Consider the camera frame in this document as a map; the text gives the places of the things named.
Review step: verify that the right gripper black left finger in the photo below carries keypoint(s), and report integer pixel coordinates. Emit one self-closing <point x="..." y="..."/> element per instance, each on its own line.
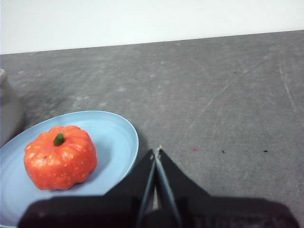
<point x="95" y="211"/>

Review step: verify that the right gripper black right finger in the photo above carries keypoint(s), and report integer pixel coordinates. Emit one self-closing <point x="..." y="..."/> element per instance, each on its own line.
<point x="213" y="213"/>

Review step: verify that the orange toy pumpkin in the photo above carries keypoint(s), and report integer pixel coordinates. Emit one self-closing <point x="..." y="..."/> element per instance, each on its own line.
<point x="59" y="161"/>

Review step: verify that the light blue round plate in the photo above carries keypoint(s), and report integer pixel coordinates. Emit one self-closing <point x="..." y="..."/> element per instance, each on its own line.
<point x="111" y="147"/>

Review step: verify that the pale green electric steamer pot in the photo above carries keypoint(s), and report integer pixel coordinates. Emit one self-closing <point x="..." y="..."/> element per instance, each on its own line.
<point x="9" y="114"/>

